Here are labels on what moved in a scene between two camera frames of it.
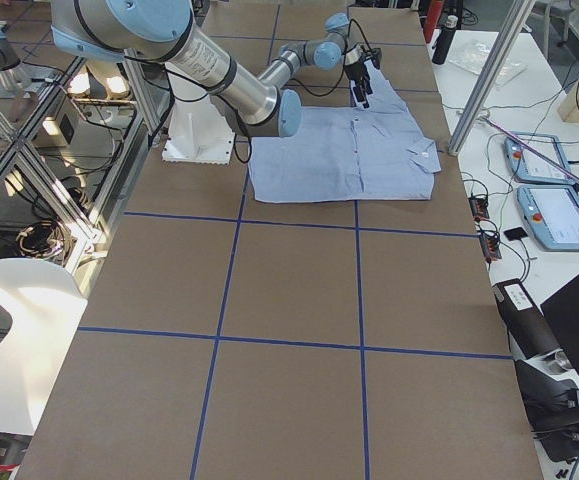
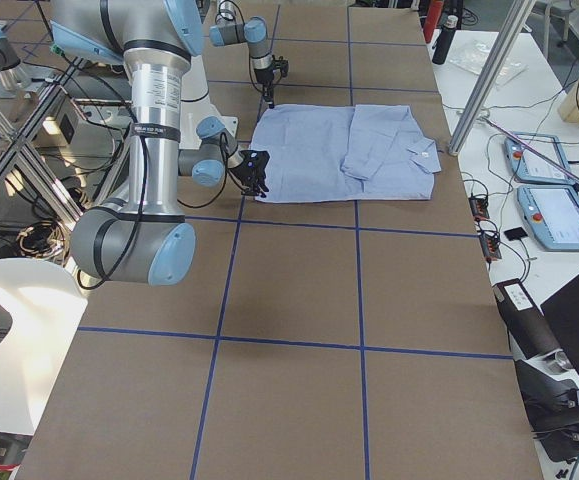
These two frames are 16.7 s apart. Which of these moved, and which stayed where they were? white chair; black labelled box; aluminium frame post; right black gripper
Moved: right black gripper
Stayed: aluminium frame post; black labelled box; white chair
